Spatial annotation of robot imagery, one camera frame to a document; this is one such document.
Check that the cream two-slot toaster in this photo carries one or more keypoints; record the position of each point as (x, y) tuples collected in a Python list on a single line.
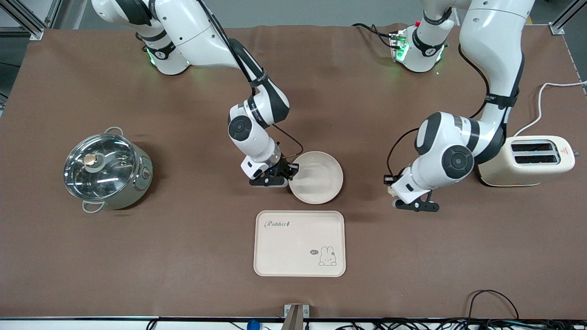
[(527, 172)]

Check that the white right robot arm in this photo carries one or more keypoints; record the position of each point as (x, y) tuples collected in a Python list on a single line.
[(197, 32)]

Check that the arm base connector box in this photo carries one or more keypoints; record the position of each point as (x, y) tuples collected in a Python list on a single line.
[(399, 46)]

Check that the blue round knob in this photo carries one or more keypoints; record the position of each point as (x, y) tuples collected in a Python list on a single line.
[(253, 325)]

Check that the cream round plate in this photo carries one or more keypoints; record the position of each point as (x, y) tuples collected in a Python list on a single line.
[(318, 178)]

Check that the glass pot lid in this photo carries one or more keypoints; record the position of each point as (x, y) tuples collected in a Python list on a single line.
[(98, 167)]

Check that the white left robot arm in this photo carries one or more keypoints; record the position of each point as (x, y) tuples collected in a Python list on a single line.
[(493, 46)]

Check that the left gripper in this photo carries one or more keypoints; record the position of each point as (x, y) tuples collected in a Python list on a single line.
[(386, 182)]

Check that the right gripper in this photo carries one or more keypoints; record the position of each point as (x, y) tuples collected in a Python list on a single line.
[(284, 167)]

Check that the cream rabbit print tray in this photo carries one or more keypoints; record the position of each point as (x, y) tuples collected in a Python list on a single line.
[(293, 247)]

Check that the steel pot with glass lid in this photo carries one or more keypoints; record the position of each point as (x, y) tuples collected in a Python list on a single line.
[(137, 183)]

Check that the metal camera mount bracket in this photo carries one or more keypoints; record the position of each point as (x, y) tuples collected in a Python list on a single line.
[(296, 316)]

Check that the brown table cover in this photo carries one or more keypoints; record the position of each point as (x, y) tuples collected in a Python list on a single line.
[(344, 91)]

